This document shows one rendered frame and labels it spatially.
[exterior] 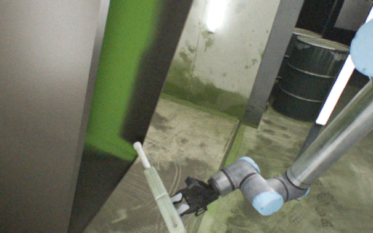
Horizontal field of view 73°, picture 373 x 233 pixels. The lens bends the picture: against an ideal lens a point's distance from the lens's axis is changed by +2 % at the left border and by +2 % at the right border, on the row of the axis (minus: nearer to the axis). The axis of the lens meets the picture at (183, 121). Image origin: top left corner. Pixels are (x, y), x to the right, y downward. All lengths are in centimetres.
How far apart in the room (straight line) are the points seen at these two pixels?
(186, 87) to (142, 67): 177
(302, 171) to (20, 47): 82
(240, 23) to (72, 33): 219
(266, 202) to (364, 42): 53
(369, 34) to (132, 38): 78
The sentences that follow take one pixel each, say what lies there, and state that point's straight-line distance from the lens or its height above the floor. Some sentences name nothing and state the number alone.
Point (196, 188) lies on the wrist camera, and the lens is 88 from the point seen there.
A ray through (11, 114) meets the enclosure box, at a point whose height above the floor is 100.
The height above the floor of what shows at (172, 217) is 63.
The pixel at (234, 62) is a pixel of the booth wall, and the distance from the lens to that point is 261.
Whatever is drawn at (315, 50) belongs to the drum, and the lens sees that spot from 304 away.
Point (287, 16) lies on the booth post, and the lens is 250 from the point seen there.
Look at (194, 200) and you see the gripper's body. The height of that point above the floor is 63.
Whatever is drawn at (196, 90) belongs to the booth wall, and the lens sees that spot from 279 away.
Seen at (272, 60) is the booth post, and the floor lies 74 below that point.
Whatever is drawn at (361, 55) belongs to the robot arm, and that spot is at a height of 121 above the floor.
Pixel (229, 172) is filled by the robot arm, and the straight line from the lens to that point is 95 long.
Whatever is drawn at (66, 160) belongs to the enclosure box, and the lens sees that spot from 60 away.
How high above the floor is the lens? 130
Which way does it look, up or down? 30 degrees down
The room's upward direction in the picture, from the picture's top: 10 degrees clockwise
